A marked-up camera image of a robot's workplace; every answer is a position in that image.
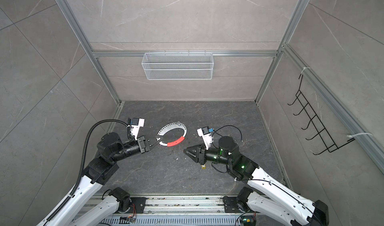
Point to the black wire hook rack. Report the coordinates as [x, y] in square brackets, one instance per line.
[315, 122]

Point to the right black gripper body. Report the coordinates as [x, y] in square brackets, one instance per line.
[203, 158]

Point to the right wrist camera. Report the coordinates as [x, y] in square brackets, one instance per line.
[206, 134]

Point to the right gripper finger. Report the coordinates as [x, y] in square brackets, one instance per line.
[192, 150]
[193, 155]

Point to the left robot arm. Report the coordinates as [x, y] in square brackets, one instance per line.
[93, 177]

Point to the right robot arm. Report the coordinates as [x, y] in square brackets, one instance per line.
[262, 194]

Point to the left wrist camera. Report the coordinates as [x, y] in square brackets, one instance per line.
[133, 127]

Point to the white wire mesh basket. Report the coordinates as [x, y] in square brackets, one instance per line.
[178, 66]

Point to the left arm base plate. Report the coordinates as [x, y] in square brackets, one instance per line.
[136, 205]

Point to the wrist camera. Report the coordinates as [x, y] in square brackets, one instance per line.
[133, 127]
[206, 134]

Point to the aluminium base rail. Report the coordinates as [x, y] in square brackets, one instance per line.
[176, 211]

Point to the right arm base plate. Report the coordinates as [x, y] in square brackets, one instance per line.
[233, 205]

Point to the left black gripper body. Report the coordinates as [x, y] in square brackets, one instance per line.
[141, 146]

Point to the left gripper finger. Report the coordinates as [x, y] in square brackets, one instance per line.
[155, 138]
[152, 144]

